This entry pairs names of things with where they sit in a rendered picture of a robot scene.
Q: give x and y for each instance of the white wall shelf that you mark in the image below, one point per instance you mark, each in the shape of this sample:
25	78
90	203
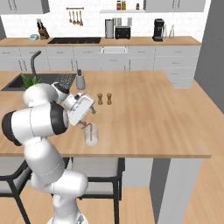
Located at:
122	11

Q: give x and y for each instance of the clear glass cup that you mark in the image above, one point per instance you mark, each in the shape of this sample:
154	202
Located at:
91	139

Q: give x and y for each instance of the steel canister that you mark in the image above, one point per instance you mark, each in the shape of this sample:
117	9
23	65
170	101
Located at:
109	29

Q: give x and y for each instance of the wooden knife block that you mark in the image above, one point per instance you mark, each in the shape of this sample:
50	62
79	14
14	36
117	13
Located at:
44	33

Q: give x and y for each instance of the red jar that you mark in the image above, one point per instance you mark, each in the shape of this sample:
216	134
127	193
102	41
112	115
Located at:
118	5

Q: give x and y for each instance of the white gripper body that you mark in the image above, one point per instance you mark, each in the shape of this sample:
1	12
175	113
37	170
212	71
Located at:
81	108

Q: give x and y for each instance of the wooden utensil rail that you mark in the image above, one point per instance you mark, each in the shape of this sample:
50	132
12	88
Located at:
75	8

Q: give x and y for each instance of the hanging wooden utensil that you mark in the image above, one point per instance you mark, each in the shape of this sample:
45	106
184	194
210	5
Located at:
70	17
81	19
74	18
77	17

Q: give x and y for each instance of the grey soap dispenser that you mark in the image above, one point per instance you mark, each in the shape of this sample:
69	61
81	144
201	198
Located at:
80	81

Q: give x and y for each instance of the grey upper cupboard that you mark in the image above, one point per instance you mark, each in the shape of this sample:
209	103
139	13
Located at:
175	5
23	6

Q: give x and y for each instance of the teal small box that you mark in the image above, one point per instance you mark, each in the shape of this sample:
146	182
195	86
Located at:
34	37

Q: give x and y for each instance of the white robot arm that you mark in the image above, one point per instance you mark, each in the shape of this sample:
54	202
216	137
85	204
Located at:
38	119

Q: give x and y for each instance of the small brown jar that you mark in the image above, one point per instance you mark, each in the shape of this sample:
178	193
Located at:
137	6

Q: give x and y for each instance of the black framed grey stool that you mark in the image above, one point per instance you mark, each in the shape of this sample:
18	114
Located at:
99	172
11	178

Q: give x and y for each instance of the black coffee machine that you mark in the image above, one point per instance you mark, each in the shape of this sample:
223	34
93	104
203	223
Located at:
158	29

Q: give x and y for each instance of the black sink basin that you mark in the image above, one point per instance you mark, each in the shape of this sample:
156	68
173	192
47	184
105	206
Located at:
55	79

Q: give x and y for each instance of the grey base cupboard run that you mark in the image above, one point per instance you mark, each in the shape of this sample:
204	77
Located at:
175	61

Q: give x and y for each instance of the yellow jar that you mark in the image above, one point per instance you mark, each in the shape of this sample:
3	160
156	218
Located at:
123	5

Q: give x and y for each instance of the dark grey tap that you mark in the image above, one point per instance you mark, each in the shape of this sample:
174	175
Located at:
33	62

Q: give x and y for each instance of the clear glass bottle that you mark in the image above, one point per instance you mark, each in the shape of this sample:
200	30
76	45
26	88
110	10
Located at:
165	32
171	32

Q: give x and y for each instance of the dark red straw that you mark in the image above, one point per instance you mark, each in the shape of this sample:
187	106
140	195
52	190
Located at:
91	132

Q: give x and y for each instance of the green plant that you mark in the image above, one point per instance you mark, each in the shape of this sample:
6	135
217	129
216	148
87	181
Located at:
29	80

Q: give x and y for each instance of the black toaster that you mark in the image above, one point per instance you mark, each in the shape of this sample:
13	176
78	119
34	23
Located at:
122	32

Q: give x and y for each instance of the wooden shaker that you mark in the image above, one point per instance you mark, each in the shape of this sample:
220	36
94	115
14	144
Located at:
100	99
109	99

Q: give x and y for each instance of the black hob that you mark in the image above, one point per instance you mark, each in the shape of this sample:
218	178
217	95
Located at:
74	40

